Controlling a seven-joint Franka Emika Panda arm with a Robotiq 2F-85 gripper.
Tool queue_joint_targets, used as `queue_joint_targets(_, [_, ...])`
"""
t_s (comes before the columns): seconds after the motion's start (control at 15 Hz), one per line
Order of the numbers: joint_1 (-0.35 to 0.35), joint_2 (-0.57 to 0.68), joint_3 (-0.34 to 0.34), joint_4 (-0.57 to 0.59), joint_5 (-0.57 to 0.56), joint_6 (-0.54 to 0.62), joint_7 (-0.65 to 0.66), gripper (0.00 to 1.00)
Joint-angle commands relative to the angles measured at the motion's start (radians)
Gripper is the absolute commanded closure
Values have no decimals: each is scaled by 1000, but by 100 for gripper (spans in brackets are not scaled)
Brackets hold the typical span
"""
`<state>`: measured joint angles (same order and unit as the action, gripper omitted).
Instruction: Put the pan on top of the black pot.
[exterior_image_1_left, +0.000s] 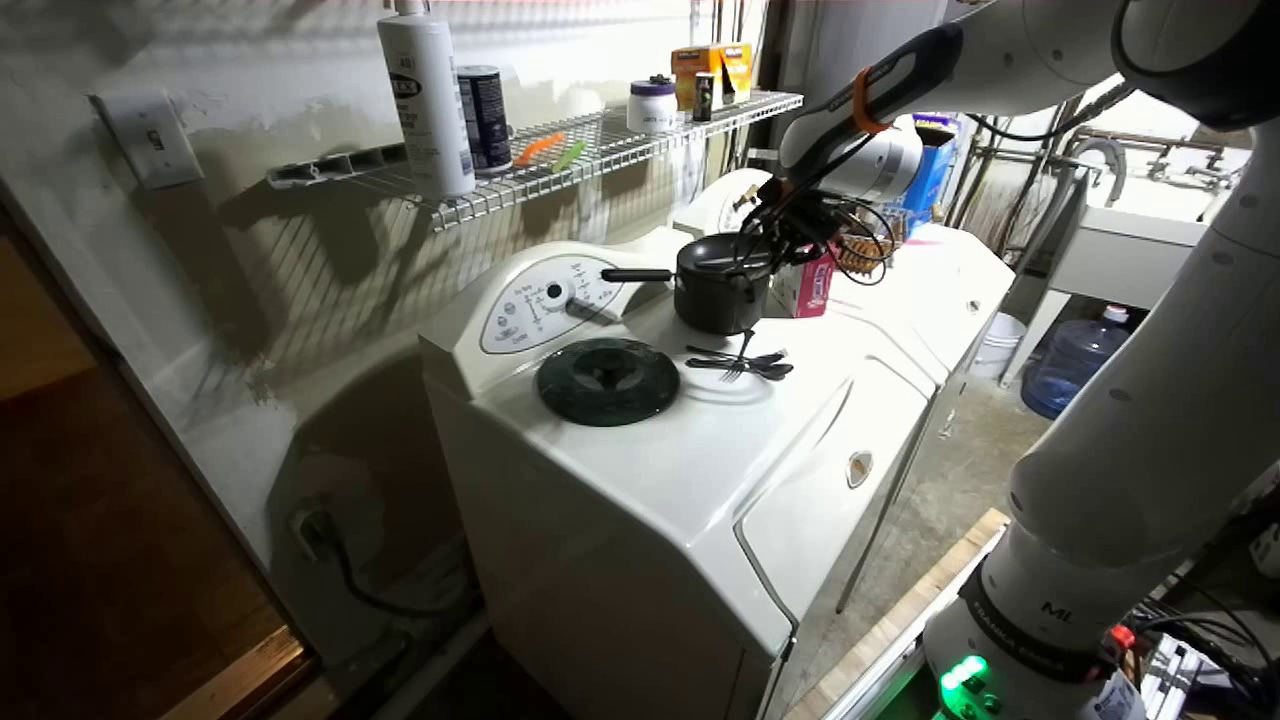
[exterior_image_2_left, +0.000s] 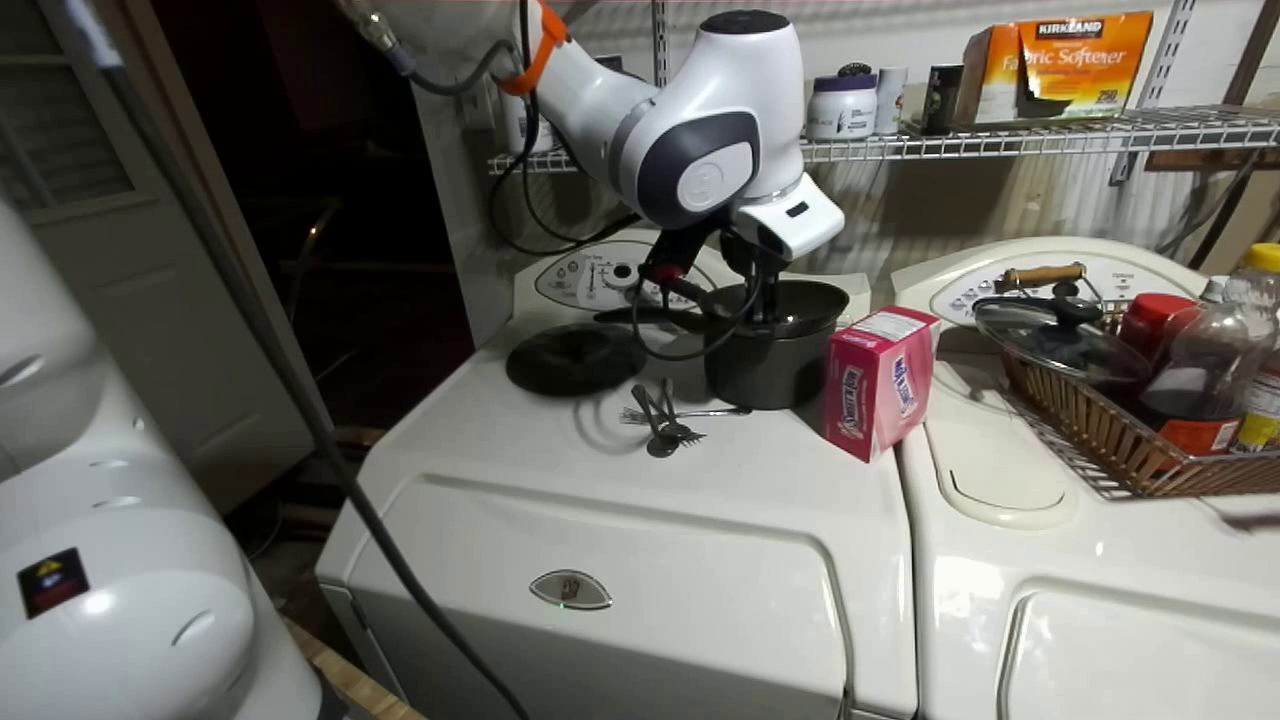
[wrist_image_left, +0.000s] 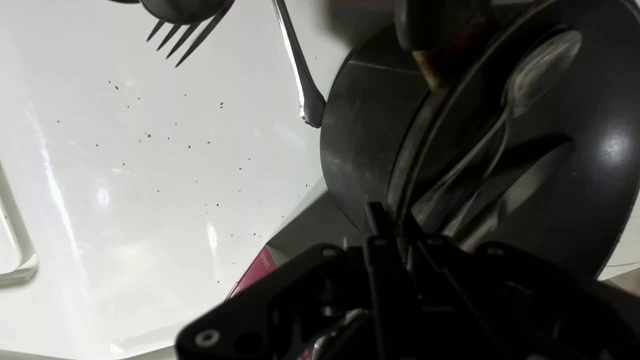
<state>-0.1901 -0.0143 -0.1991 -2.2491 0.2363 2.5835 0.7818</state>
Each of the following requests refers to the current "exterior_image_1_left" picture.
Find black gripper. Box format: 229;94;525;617
744;167;832;271

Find black pot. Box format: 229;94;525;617
597;235;779;341

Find pink cardboard box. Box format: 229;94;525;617
787;253;846;325

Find brown wicker basket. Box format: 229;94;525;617
828;195;916;287

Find black measuring spoons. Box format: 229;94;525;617
682;325;799;389

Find white dryer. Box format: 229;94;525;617
669;165;1019;622

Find blue plastic container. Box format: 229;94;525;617
902;107;967;233

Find white jar dark lid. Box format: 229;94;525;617
623;74;683;135

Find orange cardboard box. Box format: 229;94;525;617
669;46;724;121

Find green round lid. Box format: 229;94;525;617
531;331;683;434

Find dark blue box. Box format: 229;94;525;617
458;61;515;177

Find blue water jug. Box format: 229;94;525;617
1017;310;1141;423

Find white washing machine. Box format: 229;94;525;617
416;221;941;720

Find tall white bottle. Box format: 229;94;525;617
371;7;482;203

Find wooden base board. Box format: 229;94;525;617
779;505;1017;720

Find white wire shelf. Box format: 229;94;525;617
259;83;812;241

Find wall outlet with cord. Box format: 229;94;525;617
287;492;472;624

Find white wall switch plate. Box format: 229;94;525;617
90;79;207;194

